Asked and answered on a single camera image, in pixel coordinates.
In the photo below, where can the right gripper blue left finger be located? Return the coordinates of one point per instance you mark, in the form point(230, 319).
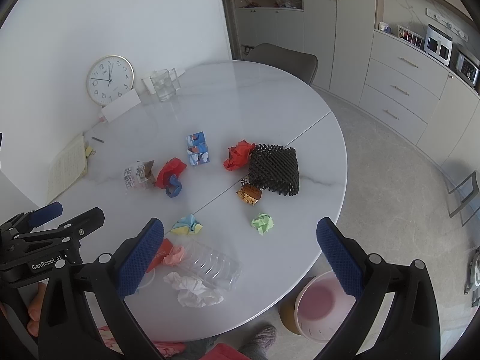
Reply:
point(67, 327)

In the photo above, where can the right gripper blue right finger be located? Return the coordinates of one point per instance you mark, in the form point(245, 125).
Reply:
point(411, 329)

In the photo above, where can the white tissue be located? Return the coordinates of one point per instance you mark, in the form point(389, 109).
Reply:
point(191, 292)

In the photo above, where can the pink paper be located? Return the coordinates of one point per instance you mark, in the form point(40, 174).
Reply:
point(175, 256)

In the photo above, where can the clear printed plastic bag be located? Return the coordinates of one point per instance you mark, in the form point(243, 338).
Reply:
point(139, 175)

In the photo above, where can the blue yellow paper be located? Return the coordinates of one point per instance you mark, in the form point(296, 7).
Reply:
point(187, 225)

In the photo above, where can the clear plastic bottle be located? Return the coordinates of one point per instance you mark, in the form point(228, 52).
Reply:
point(214, 268)

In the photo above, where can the red and blue wrapper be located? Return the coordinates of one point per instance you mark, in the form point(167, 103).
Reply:
point(168, 178)

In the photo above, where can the green paper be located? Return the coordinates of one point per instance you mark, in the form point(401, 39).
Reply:
point(262, 223)

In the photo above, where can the blue printed carton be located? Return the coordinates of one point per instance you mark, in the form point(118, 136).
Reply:
point(197, 149)

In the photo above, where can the brown snack wrapper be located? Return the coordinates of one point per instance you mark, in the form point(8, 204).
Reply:
point(249, 194)

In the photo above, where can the black foam mesh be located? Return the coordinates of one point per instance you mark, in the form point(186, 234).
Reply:
point(275, 168)

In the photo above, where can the red paper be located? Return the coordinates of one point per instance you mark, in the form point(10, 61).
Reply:
point(238, 155)

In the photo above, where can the pink white trash bin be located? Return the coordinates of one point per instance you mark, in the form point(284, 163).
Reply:
point(321, 307)

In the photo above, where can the person's left hand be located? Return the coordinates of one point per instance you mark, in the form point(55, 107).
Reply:
point(34, 309)

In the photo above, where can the open notebook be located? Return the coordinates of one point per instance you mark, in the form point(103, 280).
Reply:
point(69, 165)

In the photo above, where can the brown cork mat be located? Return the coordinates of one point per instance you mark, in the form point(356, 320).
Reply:
point(287, 315)

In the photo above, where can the red packet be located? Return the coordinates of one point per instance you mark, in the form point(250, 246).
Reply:
point(163, 251)

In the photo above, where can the small dark pen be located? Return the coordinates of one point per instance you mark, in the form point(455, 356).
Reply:
point(97, 139)

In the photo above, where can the grey stool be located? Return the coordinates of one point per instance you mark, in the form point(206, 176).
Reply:
point(467, 191)

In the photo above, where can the person's slippered foot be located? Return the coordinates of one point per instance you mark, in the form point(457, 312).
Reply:
point(257, 346)

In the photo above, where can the clear glass container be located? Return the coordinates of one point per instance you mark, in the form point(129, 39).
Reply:
point(165, 83)

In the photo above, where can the silver microwave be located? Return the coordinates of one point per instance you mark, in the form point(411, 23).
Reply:
point(467, 67)

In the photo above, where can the grey dining chair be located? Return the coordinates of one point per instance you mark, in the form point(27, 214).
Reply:
point(299, 64)

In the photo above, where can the round white wall clock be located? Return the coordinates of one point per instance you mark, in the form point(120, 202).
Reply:
point(110, 78)

